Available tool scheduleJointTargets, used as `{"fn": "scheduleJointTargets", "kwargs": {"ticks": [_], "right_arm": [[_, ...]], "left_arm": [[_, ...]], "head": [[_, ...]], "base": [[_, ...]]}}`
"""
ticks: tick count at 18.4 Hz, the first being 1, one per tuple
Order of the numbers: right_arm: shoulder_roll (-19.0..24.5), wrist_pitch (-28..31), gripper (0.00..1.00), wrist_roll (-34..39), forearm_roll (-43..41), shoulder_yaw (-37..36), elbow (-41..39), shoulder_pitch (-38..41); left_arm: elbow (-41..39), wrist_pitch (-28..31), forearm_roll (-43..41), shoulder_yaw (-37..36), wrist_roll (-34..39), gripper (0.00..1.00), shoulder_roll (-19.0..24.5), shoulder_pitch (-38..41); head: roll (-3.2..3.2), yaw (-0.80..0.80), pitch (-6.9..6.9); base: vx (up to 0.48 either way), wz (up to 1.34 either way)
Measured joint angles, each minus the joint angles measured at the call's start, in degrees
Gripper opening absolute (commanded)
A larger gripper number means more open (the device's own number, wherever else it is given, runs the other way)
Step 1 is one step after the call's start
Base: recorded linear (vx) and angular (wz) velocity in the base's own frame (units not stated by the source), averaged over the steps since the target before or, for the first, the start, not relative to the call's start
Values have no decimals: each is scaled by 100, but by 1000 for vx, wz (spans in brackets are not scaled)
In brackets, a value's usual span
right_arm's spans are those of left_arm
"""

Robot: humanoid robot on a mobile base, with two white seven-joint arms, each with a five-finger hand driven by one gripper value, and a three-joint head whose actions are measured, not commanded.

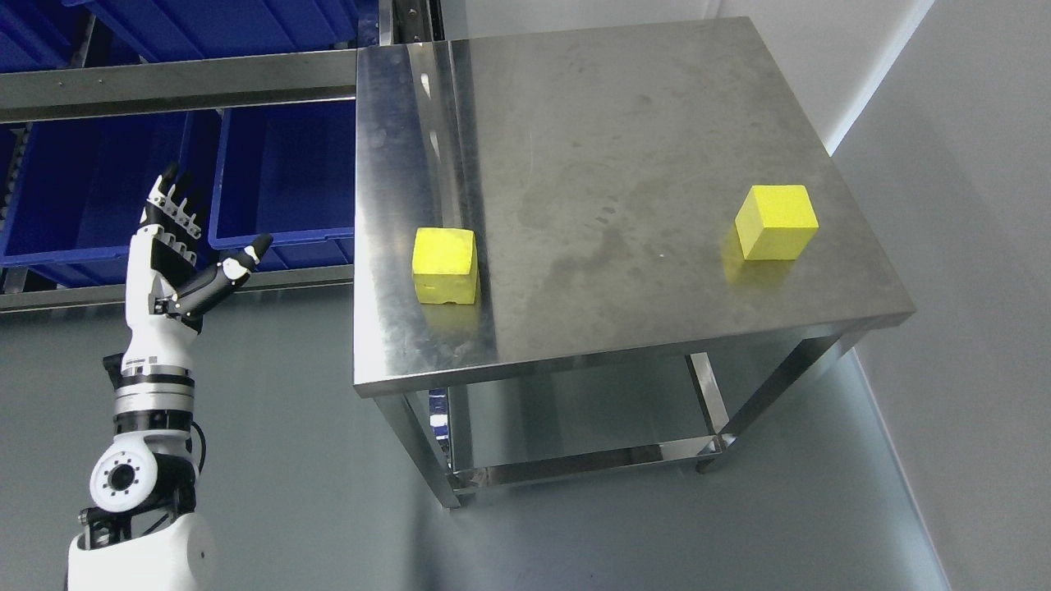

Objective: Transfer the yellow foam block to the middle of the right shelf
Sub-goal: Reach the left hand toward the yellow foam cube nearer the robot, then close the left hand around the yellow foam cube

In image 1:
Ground blue bin lower right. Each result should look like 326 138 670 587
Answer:
208 101 356 272

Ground stainless steel table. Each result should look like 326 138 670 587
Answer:
353 16 916 508

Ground blue bin lower left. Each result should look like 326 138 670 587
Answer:
2 113 215 288

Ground blue bin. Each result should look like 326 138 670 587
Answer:
208 101 356 272
2 113 215 288

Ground blue bin upper shelf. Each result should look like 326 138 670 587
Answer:
63 1 379 62

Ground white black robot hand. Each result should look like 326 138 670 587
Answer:
114 163 273 378

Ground yellow foam block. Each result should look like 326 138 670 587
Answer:
733 185 819 261
411 227 478 305

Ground metal shelf rack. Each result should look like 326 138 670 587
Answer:
1 1 446 314

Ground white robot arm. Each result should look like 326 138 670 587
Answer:
65 365 217 590

